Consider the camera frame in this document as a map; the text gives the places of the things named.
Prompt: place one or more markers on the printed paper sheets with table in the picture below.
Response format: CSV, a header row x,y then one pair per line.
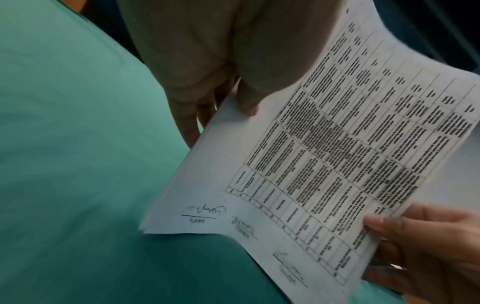
x,y
337,148

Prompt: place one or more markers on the person's green shirt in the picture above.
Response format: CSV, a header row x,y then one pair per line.
x,y
82,154

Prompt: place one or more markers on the person's right hand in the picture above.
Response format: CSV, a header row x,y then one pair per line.
x,y
438,252

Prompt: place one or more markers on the person's left hand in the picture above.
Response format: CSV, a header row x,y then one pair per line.
x,y
225,44

